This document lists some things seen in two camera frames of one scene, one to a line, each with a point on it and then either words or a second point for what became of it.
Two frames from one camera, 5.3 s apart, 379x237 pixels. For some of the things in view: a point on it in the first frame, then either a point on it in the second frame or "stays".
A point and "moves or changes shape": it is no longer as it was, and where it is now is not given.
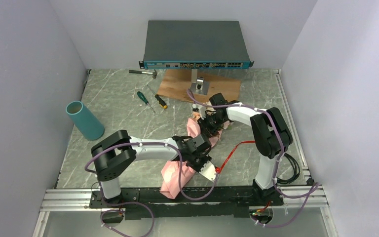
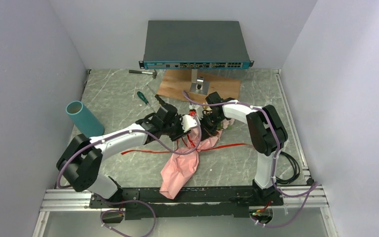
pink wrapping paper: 175,174 stays
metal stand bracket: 198,85 stays
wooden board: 176,84 stays
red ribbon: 218,169 moves or changes shape
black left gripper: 206,158 → 181,133
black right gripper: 205,127 stays
